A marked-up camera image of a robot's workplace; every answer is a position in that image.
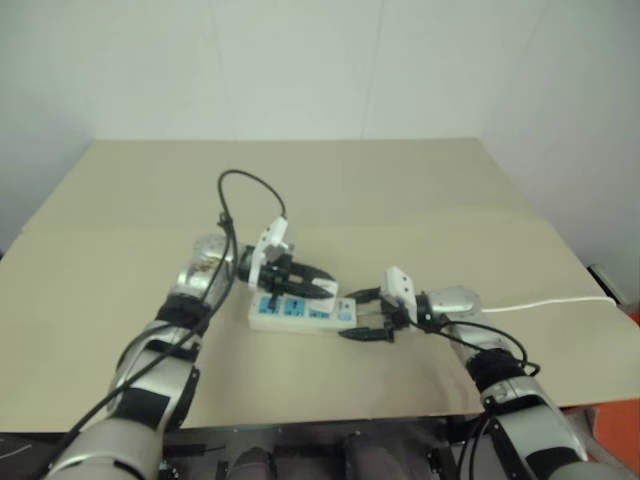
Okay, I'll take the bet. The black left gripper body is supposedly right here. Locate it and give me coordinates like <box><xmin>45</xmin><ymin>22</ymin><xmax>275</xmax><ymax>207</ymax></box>
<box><xmin>257</xmin><ymin>252</ymin><xmax>304</xmax><ymax>306</ymax></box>

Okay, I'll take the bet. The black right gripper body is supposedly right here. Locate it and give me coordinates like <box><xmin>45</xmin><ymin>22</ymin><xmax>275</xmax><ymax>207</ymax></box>
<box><xmin>377</xmin><ymin>298</ymin><xmax>412</xmax><ymax>345</ymax></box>

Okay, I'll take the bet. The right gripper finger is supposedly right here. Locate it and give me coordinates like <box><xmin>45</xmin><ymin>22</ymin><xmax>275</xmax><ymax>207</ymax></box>
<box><xmin>346</xmin><ymin>285</ymin><xmax>385</xmax><ymax>304</ymax></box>
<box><xmin>337</xmin><ymin>326</ymin><xmax>387</xmax><ymax>344</ymax></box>

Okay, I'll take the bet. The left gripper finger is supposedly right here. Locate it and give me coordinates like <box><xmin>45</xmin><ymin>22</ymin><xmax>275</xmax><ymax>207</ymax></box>
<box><xmin>291</xmin><ymin>262</ymin><xmax>337</xmax><ymax>285</ymax></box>
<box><xmin>284</xmin><ymin>279</ymin><xmax>330</xmax><ymax>300</ymax></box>

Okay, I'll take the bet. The white charger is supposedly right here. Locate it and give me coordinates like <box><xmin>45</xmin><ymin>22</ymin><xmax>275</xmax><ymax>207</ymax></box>
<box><xmin>313</xmin><ymin>278</ymin><xmax>340</xmax><ymax>302</ymax></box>

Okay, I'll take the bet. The white power strip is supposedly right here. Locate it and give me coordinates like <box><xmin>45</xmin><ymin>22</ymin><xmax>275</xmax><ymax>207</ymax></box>
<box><xmin>248</xmin><ymin>292</ymin><xmax>359</xmax><ymax>335</ymax></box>

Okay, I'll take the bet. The dark rounded shape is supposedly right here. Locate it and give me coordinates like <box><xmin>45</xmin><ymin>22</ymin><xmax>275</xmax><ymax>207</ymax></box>
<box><xmin>233</xmin><ymin>446</ymin><xmax>282</xmax><ymax>480</ymax></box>

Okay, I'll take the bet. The black object with white lines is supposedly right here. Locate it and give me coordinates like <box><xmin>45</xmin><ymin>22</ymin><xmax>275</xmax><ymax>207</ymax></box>
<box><xmin>0</xmin><ymin>432</ymin><xmax>66</xmax><ymax>480</ymax></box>

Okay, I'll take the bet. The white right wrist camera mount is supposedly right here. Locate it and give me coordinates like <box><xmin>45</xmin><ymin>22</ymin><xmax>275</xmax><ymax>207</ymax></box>
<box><xmin>378</xmin><ymin>266</ymin><xmax>420</xmax><ymax>324</ymax></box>

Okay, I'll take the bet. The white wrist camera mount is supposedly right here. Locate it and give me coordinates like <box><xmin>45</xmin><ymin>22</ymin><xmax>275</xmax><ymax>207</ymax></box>
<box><xmin>247</xmin><ymin>215</ymin><xmax>296</xmax><ymax>290</ymax></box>
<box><xmin>378</xmin><ymin>266</ymin><xmax>420</xmax><ymax>324</ymax></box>

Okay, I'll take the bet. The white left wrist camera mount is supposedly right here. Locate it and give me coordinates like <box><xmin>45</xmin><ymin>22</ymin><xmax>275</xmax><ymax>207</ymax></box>
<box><xmin>247</xmin><ymin>215</ymin><xmax>296</xmax><ymax>290</ymax></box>

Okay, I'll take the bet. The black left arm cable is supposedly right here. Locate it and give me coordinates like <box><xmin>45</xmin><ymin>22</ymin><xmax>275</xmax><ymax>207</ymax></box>
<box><xmin>29</xmin><ymin>169</ymin><xmax>290</xmax><ymax>480</ymax></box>

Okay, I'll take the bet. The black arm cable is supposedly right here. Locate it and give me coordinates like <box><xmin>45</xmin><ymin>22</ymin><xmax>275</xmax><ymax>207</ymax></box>
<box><xmin>29</xmin><ymin>169</ymin><xmax>290</xmax><ymax>480</ymax></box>
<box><xmin>419</xmin><ymin>319</ymin><xmax>542</xmax><ymax>480</ymax></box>

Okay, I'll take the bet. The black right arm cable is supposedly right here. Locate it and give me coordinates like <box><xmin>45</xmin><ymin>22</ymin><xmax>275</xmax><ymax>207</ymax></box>
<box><xmin>419</xmin><ymin>319</ymin><xmax>542</xmax><ymax>480</ymax></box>

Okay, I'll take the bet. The black table frame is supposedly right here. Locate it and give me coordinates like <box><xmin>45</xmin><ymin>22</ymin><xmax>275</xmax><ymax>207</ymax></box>
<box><xmin>159</xmin><ymin>414</ymin><xmax>496</xmax><ymax>480</ymax></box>

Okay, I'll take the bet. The white power strip cord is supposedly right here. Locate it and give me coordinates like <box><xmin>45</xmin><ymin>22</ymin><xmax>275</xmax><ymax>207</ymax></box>
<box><xmin>480</xmin><ymin>296</ymin><xmax>617</xmax><ymax>314</ymax></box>

